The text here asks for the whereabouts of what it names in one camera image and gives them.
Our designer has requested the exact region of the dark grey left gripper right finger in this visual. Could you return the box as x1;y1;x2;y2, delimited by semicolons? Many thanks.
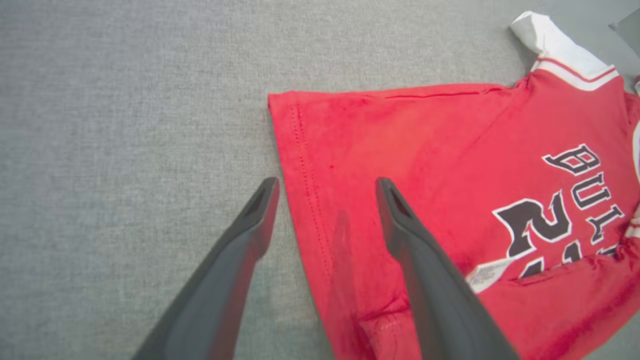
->
375;177;521;360

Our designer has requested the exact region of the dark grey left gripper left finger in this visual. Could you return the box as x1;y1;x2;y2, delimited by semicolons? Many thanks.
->
132;177;280;360

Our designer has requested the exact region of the grey fabric sofa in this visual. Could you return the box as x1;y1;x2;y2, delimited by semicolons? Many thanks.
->
0;0;640;360

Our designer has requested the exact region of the red jersey with white sleeves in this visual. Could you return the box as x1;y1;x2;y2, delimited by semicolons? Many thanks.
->
267;11;640;360

